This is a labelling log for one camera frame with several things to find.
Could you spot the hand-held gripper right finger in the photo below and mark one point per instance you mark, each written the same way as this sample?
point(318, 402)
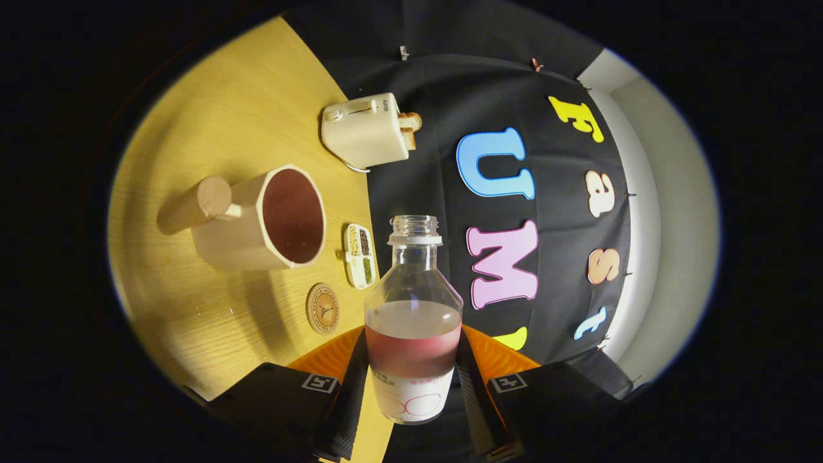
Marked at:
point(472, 411)

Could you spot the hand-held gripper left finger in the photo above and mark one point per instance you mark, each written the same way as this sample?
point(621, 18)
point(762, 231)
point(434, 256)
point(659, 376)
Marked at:
point(350, 411)

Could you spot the clear juice bottle pink label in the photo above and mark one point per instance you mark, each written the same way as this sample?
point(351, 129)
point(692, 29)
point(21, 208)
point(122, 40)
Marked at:
point(411, 341)

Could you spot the round wooden coaster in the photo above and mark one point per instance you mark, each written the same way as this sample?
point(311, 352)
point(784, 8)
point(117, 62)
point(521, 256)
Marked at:
point(323, 310)

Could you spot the white divided bean dish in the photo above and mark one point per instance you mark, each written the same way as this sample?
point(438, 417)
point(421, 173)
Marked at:
point(360, 257)

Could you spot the wooden table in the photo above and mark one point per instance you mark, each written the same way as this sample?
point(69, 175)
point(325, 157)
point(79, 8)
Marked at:
point(193, 308)

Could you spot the black backdrop cloth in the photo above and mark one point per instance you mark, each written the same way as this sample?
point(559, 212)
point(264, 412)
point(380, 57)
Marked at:
point(424, 186)

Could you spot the cream toaster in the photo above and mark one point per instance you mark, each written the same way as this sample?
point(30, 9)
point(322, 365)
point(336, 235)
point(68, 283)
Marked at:
point(363, 135)

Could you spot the toast slice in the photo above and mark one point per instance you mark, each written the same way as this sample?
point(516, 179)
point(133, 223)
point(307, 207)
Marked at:
point(409, 140)
point(411, 121)

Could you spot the pink clip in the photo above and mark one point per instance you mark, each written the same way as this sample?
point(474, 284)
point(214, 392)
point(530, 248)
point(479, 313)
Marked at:
point(537, 64)

